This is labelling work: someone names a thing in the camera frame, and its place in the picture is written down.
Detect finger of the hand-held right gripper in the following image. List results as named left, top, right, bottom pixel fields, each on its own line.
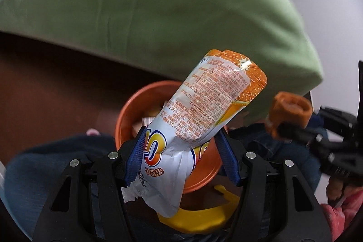
left=312, top=107, right=356, bottom=129
left=279, top=123, right=326, bottom=150

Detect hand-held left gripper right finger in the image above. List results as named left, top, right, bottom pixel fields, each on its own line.
left=214, top=127, right=332, bottom=242

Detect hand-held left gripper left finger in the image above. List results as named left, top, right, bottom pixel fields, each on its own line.
left=32, top=126, right=149, bottom=242

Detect orange cup-shaped toy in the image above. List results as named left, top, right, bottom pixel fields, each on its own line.
left=266, top=91, right=312, bottom=140

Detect orange plastic bin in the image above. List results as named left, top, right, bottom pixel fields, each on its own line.
left=115, top=80, right=224, bottom=194

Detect orange and white snack bag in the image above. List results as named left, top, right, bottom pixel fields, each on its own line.
left=120, top=49, right=267, bottom=218

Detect person's right forearm pink sleeve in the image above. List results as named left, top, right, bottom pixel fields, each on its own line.
left=320, top=184, right=363, bottom=241

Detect person's right hand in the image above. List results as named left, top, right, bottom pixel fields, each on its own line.
left=326, top=177, right=348, bottom=204

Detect person's dark blue pants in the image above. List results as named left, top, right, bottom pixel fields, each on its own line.
left=4, top=114, right=329, bottom=242

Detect green pillow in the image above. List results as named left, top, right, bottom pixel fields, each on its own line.
left=0, top=0, right=324, bottom=120

